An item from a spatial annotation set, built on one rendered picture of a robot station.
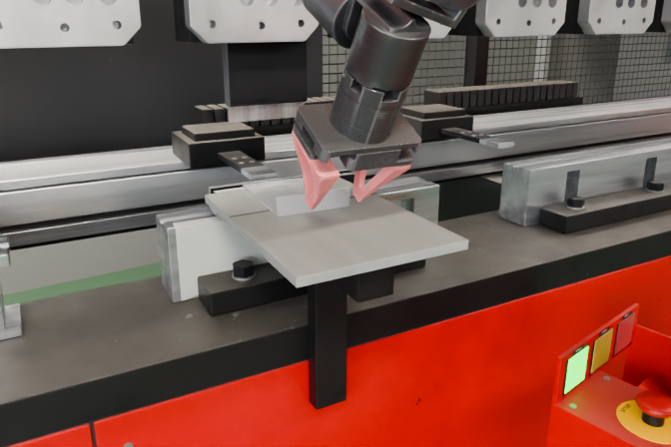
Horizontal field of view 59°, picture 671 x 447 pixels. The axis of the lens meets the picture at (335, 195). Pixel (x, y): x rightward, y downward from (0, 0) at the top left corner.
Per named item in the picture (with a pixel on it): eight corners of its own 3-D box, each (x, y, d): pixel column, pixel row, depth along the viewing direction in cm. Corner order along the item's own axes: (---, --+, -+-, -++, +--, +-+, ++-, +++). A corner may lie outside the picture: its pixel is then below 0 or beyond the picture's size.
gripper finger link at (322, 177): (276, 184, 60) (295, 109, 54) (337, 176, 63) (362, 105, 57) (302, 233, 56) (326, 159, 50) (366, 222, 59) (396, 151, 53)
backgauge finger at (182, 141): (221, 195, 76) (219, 156, 74) (172, 154, 98) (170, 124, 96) (307, 183, 81) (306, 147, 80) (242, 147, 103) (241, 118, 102)
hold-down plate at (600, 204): (564, 234, 93) (566, 217, 92) (538, 224, 98) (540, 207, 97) (684, 207, 107) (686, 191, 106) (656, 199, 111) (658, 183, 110)
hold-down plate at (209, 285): (211, 317, 68) (209, 293, 67) (198, 298, 72) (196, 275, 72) (425, 266, 81) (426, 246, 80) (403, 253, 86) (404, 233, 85)
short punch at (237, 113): (231, 124, 71) (227, 41, 68) (226, 121, 73) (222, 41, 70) (308, 117, 75) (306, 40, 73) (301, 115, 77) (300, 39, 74)
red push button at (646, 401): (663, 443, 63) (668, 414, 62) (624, 424, 65) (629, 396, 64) (678, 427, 65) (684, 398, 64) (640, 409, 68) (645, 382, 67)
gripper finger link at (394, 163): (301, 181, 61) (322, 107, 55) (360, 173, 65) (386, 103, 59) (328, 228, 57) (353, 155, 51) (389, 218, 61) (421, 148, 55)
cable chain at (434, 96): (438, 110, 132) (439, 92, 131) (422, 107, 137) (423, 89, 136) (577, 98, 152) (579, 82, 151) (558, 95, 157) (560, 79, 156)
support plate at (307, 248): (296, 288, 49) (296, 277, 49) (205, 203, 71) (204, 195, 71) (468, 249, 57) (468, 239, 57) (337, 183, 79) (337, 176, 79)
